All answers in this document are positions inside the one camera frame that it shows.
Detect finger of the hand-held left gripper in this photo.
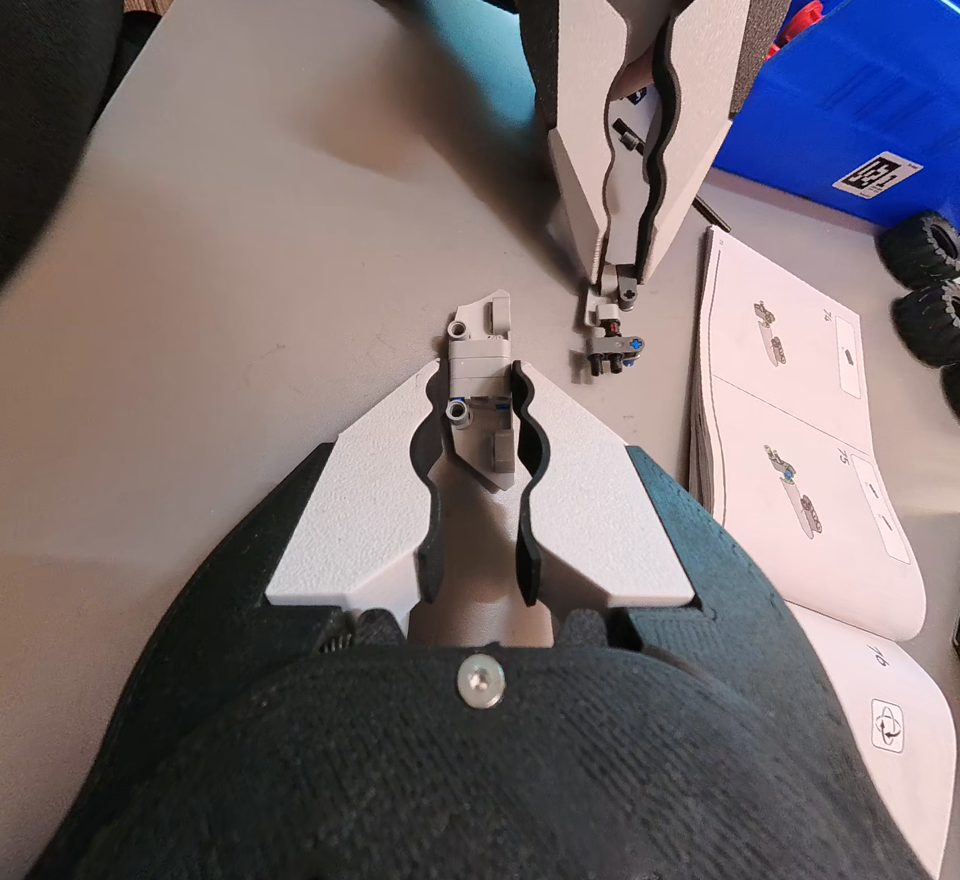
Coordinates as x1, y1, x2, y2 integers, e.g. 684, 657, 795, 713
547, 0, 631, 289
636, 0, 757, 281

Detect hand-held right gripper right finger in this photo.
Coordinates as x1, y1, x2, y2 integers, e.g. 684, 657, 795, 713
508, 361, 697, 610

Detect red toy brick piece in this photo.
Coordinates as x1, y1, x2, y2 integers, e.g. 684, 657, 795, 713
765, 0, 826, 64

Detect grey brick assembly black pins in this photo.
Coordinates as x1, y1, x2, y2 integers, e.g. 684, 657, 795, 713
576, 279, 648, 379

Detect grey brick panel assembly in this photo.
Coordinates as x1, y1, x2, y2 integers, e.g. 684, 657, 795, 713
438, 288, 520, 495

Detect open instruction booklet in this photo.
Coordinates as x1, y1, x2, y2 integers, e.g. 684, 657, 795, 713
688, 224, 960, 880

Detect person's dark clothing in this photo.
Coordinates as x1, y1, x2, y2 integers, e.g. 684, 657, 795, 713
0, 0, 125, 289

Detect grey desk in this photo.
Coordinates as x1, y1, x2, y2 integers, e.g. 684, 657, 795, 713
0, 0, 960, 679

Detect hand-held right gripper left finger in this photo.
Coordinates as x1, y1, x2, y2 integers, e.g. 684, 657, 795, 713
264, 359, 445, 610

